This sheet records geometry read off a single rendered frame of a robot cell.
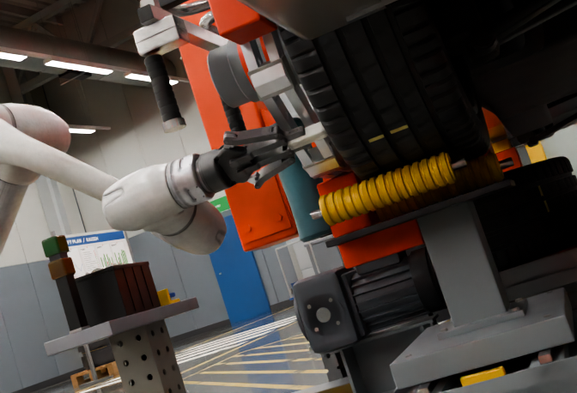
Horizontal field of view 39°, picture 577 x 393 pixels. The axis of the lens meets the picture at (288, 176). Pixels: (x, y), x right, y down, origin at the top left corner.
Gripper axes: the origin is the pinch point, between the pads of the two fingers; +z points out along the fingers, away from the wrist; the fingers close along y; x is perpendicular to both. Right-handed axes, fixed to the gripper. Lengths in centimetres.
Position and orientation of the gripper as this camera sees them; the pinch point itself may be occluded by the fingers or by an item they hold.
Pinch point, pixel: (307, 135)
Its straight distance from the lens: 141.8
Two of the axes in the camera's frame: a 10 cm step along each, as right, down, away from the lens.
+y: -4.4, -6.8, -5.8
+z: 9.0, -3.3, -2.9
